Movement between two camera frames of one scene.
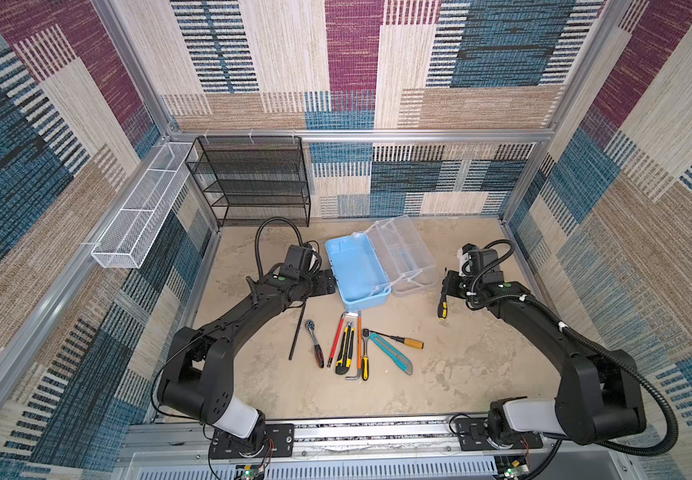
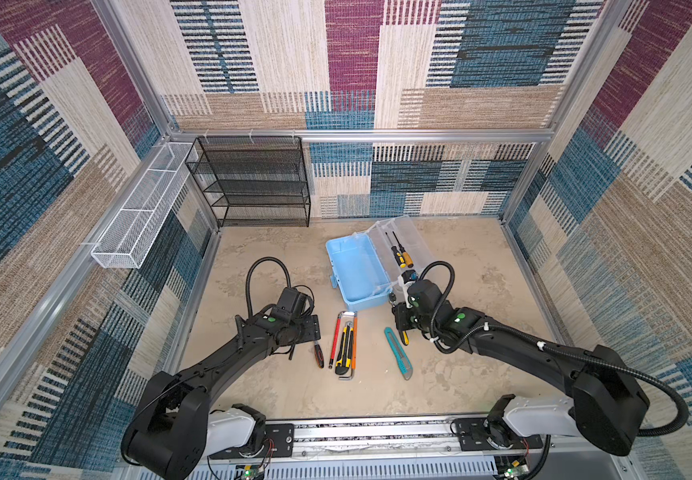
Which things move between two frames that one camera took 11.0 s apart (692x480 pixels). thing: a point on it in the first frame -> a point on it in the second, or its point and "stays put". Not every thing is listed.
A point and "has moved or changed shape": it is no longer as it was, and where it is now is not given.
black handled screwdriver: [442, 307] has moved or changed shape
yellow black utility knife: [344, 361] stays put
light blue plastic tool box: [389, 257] stays put
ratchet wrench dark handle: [310, 324] stays put
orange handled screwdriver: [406, 341] -> [407, 258]
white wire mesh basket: [128, 239] stays put
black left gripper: [324, 282] -> [311, 326]
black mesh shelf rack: [251, 179] stays put
